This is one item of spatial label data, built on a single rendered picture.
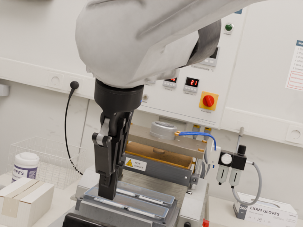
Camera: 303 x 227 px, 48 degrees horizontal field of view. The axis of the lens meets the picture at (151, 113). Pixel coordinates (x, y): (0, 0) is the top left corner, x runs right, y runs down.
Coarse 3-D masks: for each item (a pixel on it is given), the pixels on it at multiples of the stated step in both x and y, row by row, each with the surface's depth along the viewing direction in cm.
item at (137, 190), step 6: (120, 186) 83; (126, 186) 84; (132, 186) 85; (138, 186) 86; (132, 192) 81; (138, 192) 82; (144, 192) 82; (150, 192) 83; (156, 192) 84; (156, 198) 80; (162, 198) 81; (168, 198) 82
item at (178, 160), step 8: (128, 144) 105; (136, 144) 108; (128, 152) 97; (136, 152) 97; (144, 152) 99; (152, 152) 102; (160, 152) 102; (168, 152) 106; (160, 160) 95; (168, 160) 96; (176, 160) 98; (184, 160) 100; (192, 160) 106
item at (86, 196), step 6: (90, 198) 74; (96, 198) 73; (108, 204) 73; (114, 204) 72; (120, 204) 72; (126, 210) 72; (132, 210) 72; (138, 210) 71; (168, 210) 75; (150, 216) 71; (156, 216) 71
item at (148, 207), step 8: (88, 192) 75; (96, 192) 76; (112, 200) 74; (120, 200) 74; (128, 200) 75; (136, 200) 76; (136, 208) 72; (144, 208) 73; (152, 208) 74; (160, 208) 75
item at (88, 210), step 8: (72, 208) 74; (80, 208) 68; (88, 208) 68; (96, 208) 67; (104, 208) 67; (176, 208) 86; (64, 216) 69; (88, 216) 68; (96, 216) 68; (104, 216) 67; (112, 216) 67; (120, 216) 66; (128, 216) 66; (176, 216) 81; (56, 224) 65; (112, 224) 67; (120, 224) 67; (128, 224) 66; (136, 224) 66; (144, 224) 65
